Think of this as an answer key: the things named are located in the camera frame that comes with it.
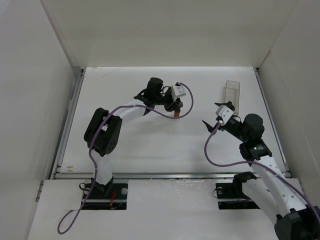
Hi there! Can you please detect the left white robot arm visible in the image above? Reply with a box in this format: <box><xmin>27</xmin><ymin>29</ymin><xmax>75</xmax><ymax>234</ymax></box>
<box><xmin>84</xmin><ymin>77</ymin><xmax>186</xmax><ymax>196</ymax></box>

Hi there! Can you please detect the clear plastic container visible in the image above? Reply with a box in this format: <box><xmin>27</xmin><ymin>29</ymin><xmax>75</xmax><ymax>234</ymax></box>
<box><xmin>222</xmin><ymin>80</ymin><xmax>241</xmax><ymax>116</ymax></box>

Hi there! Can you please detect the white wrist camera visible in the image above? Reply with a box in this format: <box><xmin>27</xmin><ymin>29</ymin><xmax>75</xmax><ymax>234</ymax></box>
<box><xmin>215</xmin><ymin>105</ymin><xmax>234</xmax><ymax>126</ymax></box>
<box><xmin>170</xmin><ymin>83</ymin><xmax>186</xmax><ymax>101</ymax></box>

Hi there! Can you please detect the orange wooden cylinder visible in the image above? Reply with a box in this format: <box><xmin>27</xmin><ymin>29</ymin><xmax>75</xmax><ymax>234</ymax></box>
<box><xmin>174</xmin><ymin>111</ymin><xmax>180</xmax><ymax>118</ymax></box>

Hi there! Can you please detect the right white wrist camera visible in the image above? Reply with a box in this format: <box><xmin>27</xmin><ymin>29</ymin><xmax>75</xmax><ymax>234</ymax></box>
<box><xmin>215</xmin><ymin>105</ymin><xmax>234</xmax><ymax>126</ymax></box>

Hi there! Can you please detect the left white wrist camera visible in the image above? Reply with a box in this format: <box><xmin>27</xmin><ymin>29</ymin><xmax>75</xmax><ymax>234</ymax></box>
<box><xmin>170</xmin><ymin>83</ymin><xmax>186</xmax><ymax>101</ymax></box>

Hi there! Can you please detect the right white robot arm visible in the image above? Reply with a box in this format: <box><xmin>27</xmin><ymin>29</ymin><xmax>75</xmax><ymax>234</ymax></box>
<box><xmin>205</xmin><ymin>101</ymin><xmax>320</xmax><ymax>240</ymax></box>

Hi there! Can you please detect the aluminium table rail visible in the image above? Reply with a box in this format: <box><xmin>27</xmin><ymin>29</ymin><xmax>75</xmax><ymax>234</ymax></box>
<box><xmin>51</xmin><ymin>171</ymin><xmax>292</xmax><ymax>180</ymax></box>

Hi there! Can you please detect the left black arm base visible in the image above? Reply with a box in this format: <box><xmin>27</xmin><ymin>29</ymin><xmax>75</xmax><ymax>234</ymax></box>
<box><xmin>82</xmin><ymin>178</ymin><xmax>129</xmax><ymax>210</ymax></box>

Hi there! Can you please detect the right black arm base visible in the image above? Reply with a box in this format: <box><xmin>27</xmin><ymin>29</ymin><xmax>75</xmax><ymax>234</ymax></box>
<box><xmin>212</xmin><ymin>171</ymin><xmax>260</xmax><ymax>210</ymax></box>

